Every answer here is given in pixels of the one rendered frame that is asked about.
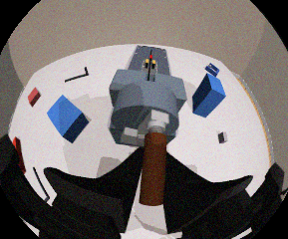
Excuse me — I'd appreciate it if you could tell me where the blue rectangular block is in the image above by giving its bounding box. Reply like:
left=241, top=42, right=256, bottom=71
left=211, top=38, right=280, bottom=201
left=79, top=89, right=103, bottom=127
left=192, top=73, right=226, bottom=119

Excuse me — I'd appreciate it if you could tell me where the blue cube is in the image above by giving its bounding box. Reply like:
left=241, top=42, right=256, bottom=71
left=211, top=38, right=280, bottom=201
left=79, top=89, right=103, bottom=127
left=47, top=95, right=89, bottom=143

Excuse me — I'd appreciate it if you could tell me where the red rectangular block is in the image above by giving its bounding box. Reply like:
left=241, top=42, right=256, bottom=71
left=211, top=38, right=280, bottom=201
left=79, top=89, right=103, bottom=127
left=28, top=88, right=40, bottom=107
left=12, top=136, right=27, bottom=174

